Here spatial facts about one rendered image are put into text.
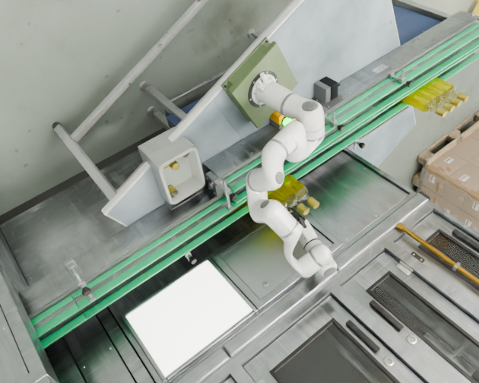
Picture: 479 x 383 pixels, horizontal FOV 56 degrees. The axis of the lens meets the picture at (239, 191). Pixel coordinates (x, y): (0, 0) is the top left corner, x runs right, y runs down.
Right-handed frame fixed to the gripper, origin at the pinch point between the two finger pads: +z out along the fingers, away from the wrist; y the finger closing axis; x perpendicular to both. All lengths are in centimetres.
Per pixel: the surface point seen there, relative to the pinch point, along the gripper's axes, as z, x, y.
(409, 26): 84, -116, 15
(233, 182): 19.1, 18.0, 13.4
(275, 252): -3.5, 11.0, -12.6
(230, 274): -5.5, 32.3, -12.2
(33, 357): -28, 100, 21
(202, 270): 1.8, 42.3, -12.6
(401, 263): -29.5, -33.7, -15.4
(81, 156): 64, 74, 16
